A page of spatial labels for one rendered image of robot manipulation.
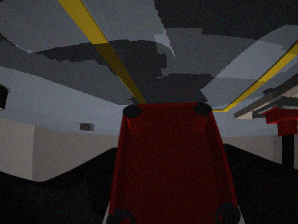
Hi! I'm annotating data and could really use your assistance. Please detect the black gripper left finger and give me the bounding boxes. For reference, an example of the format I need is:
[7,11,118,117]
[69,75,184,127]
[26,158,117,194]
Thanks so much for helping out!
[0,148,117,224]

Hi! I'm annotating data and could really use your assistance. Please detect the small black toy wheel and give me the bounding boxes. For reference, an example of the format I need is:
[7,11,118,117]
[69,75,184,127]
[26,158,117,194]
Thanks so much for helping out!
[0,84,8,111]

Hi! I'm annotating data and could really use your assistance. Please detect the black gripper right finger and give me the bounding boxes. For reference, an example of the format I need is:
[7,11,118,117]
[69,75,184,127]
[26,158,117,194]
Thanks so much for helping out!
[223,144,298,224]

